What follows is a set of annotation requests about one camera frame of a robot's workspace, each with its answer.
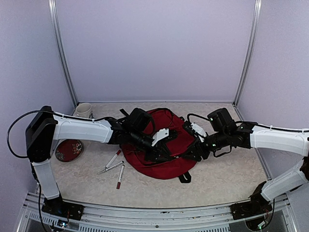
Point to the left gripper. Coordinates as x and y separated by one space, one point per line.
158 150

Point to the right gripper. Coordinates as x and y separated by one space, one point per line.
196 147

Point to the red backpack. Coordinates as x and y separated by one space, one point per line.
173 156

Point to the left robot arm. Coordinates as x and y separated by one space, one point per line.
49 127

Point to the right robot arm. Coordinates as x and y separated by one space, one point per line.
253 135

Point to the white marker black cap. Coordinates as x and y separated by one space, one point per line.
112 167

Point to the white marker red cap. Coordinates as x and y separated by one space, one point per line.
112 159

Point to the white marker dark-red cap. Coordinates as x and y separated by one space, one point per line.
120 176

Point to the white ceramic mug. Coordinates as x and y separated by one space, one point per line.
84 110

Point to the red patterned dish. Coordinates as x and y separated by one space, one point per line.
68 150

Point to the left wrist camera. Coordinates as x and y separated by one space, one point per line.
162 134

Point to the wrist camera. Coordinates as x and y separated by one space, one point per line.
162 134
195 130

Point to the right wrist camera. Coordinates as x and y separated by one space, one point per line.
195 130

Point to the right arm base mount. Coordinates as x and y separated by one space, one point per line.
248 209

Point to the right aluminium frame post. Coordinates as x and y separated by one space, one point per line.
249 51

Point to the aluminium frame post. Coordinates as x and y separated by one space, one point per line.
61 52
249 51

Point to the front aluminium rail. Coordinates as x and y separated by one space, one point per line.
104 218

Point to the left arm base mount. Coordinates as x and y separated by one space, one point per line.
65 210

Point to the left aluminium frame post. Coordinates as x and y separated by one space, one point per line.
61 52

